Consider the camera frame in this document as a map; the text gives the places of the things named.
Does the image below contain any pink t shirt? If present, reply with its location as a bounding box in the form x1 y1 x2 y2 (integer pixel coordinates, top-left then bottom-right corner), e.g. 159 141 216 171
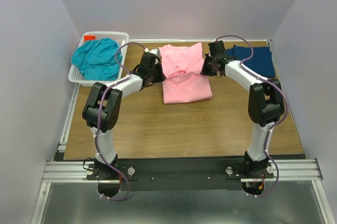
159 43 213 104

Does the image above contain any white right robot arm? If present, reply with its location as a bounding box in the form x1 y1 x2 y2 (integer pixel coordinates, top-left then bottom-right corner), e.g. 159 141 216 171
201 40 286 178

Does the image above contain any teal t shirt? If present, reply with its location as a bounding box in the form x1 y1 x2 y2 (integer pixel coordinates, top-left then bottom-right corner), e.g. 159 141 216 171
71 38 123 81

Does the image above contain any orange tag in basket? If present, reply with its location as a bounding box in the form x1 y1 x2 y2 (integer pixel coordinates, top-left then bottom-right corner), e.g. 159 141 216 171
83 35 96 42

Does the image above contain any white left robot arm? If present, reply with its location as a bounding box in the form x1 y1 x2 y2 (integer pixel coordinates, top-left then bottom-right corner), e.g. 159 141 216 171
82 48 165 179

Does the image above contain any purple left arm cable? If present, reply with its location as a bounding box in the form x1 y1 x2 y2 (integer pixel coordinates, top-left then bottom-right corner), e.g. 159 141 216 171
94 42 148 201

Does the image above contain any aluminium frame rail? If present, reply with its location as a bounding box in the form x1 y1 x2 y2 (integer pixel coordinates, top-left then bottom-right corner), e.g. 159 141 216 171
30 83 335 224

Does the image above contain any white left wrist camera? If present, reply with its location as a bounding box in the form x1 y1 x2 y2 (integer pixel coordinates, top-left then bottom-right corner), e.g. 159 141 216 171
148 48 161 64

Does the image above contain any folded navy blue t shirt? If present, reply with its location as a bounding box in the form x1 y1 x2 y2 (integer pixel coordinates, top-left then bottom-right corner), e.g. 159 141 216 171
226 45 276 78

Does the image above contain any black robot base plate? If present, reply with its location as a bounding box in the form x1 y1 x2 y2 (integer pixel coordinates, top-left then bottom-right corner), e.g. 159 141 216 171
82 156 276 196

